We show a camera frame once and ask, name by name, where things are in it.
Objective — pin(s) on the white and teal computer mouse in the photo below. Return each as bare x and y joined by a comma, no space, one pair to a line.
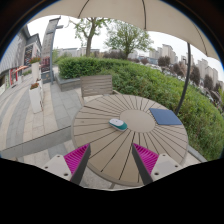
117,124

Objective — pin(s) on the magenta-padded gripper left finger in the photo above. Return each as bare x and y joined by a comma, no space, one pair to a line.
60,166

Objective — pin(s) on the beige patio umbrella canopy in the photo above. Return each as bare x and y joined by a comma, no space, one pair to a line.
133,13

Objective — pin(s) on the dark curved umbrella pole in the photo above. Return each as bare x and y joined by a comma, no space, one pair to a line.
186,76

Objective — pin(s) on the white planter box with flowers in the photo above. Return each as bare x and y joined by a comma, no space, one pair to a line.
35,98
35,70

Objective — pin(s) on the round leafy tree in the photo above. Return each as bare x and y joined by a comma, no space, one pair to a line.
128,36

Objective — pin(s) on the blue mouse pad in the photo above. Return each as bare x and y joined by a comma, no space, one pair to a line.
165,116

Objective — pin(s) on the slatted wooden chair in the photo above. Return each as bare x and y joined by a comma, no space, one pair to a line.
96,85

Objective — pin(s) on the tall grey sign pillar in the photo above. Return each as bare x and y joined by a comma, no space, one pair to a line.
48,43

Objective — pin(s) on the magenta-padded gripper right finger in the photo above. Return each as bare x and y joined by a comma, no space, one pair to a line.
163,166

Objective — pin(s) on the distant high-rise buildings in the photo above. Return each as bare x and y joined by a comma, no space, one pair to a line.
203,66

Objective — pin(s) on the tree with bare trunk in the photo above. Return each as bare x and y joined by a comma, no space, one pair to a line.
89,36

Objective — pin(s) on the grey shop building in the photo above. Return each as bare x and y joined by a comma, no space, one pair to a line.
16,53

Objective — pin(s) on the green hedge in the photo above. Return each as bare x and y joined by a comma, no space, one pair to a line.
150,83

